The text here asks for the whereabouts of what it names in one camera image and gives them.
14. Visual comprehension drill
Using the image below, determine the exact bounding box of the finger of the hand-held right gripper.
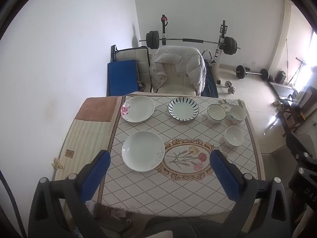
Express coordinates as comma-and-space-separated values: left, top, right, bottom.
294, 151, 317, 180

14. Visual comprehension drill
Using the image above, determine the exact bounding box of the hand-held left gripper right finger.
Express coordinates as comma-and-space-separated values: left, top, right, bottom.
210, 149, 291, 238

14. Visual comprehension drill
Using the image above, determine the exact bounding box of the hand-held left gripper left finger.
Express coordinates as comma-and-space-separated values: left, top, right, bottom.
28, 149, 111, 238

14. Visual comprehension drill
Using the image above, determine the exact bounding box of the black rimmed white bowl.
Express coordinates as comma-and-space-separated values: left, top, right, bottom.
206, 104, 227, 124

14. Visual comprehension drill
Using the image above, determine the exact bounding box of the blue striped plate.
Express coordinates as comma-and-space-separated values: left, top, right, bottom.
168, 97, 200, 122

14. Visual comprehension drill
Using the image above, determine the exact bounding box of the pink floral white plate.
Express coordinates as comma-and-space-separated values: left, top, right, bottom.
120, 95, 155, 123

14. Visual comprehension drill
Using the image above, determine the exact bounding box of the barbell with black plates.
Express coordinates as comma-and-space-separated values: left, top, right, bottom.
138, 31, 241, 56

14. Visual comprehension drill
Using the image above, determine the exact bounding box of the crumpled tissue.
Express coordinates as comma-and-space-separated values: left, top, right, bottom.
51, 157, 64, 170

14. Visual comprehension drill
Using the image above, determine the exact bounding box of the small plain white bowl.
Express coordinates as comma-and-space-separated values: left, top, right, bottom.
224, 126, 244, 146

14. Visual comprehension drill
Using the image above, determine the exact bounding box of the beige striped brown cloth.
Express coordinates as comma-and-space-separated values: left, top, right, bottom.
53, 96, 124, 187

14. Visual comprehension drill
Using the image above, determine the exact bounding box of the diamond patterned floral tablecloth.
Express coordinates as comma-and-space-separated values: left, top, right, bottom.
97, 94, 263, 216

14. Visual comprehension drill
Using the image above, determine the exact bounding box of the blue dotted white bowl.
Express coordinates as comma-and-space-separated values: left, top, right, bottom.
227, 105, 247, 124

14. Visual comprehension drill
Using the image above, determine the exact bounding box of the dark wooden armchair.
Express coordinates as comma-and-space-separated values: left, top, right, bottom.
279, 85, 317, 137

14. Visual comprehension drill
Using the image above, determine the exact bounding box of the black flat exercise board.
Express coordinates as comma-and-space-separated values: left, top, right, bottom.
268, 80, 296, 100

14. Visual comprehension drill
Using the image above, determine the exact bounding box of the chrome dumbbell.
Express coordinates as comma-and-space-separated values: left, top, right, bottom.
224, 80, 236, 95

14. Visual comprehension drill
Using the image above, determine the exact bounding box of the blue black weight bench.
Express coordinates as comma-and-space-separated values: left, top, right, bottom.
201, 59, 219, 99

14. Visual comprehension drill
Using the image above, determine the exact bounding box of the tripod stand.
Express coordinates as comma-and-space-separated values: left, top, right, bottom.
287, 57, 308, 86

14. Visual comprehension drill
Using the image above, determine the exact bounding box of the blue folded mat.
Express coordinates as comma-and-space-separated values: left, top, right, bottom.
107, 60, 139, 97

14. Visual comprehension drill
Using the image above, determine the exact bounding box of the short black barbell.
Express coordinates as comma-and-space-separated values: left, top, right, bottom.
235, 65, 269, 81

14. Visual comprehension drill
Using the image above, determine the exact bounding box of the cream leather chair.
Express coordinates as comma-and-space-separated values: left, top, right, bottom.
151, 61, 201, 97

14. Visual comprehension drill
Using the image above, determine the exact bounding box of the cream chair with white jacket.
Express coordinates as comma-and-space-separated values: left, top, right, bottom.
150, 46, 207, 96

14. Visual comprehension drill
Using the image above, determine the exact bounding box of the white barbell rack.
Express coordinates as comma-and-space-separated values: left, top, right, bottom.
158, 14, 229, 85

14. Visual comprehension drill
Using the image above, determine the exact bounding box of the cream padded folding chair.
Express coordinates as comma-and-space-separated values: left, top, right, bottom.
110, 45, 152, 94

